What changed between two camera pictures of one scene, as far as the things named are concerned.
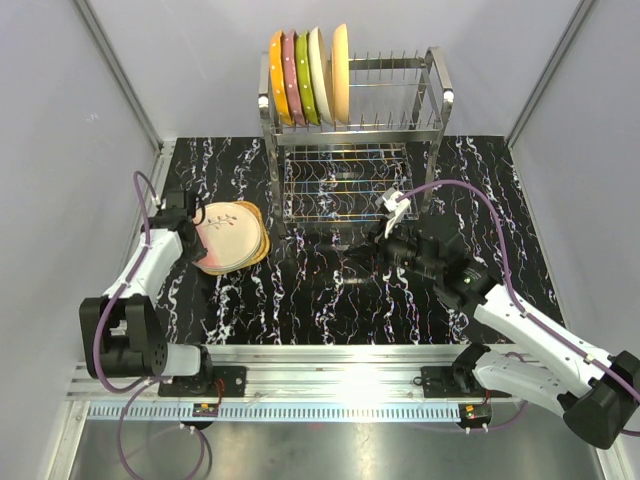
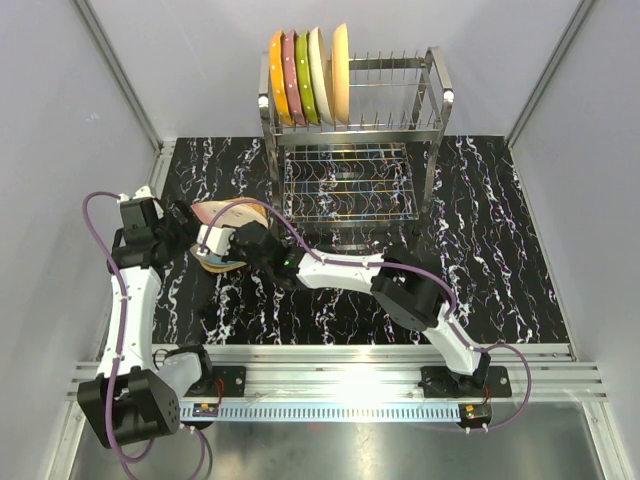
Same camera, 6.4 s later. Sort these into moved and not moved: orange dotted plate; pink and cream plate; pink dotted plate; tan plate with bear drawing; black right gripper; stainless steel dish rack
Moved: pink and cream plate; black right gripper
Not moved: stainless steel dish rack; tan plate with bear drawing; pink dotted plate; orange dotted plate
